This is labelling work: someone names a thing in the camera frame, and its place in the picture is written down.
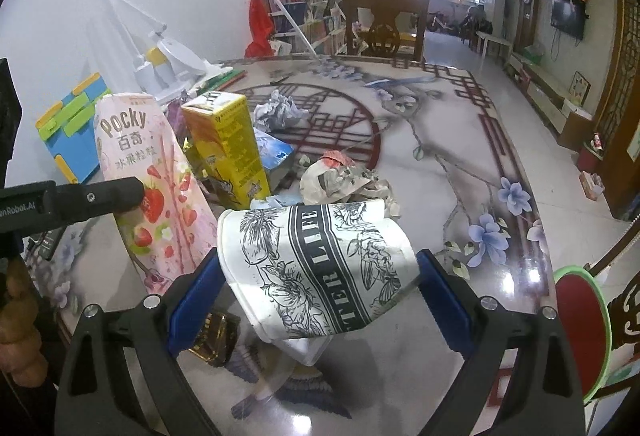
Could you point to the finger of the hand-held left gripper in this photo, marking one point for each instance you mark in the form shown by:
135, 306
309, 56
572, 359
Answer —
95, 198

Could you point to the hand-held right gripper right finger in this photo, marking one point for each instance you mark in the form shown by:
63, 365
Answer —
445, 303

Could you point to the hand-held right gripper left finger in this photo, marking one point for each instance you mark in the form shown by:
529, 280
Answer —
186, 303

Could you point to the pink snack bag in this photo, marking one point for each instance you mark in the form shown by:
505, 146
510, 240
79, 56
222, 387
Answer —
145, 150

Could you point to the floral printed paper cup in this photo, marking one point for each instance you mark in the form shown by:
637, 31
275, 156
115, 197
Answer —
310, 266

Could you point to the red basin with green rim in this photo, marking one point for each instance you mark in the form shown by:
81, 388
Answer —
577, 321

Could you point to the paper with red print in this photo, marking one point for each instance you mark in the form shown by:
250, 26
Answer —
340, 183

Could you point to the person's left hand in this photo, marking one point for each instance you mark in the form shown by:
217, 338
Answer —
15, 311

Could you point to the gold foil wrapper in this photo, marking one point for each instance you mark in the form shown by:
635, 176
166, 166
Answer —
215, 338

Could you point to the blue green yellow toy box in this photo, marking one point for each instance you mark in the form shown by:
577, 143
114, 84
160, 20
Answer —
70, 125

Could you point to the purple wrapper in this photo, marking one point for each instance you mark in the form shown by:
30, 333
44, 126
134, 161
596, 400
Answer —
176, 115

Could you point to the yellow drink carton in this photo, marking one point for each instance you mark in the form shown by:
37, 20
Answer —
230, 145

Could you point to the white desk lamp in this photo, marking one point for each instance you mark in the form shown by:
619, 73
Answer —
165, 53

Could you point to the green ruler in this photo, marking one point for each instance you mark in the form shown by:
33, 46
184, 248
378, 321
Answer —
220, 83

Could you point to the carved wooden chair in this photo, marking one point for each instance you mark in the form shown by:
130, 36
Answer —
625, 316

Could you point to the white crumpled paper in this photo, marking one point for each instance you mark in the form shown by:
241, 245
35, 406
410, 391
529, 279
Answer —
277, 110

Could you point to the red bucket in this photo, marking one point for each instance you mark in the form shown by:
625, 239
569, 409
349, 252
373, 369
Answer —
589, 158

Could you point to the television cabinet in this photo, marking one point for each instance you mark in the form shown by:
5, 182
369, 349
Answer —
545, 95

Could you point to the red cloth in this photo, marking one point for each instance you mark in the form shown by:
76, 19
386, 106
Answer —
260, 20

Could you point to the wooden lattice partition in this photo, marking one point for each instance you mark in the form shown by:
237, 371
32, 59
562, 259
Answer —
625, 115

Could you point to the white pole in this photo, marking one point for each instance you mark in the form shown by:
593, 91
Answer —
295, 25

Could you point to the bookshelf with books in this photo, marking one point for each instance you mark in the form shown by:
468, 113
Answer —
315, 23

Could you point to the wooden armchair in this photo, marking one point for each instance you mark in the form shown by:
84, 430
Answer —
385, 28

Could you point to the small bicycle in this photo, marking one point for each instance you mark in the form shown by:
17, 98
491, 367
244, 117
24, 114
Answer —
440, 21

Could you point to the diamond patterned frame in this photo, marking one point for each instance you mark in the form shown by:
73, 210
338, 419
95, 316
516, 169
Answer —
580, 88

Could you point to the wall television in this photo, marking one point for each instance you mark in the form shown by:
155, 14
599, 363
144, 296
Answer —
567, 18

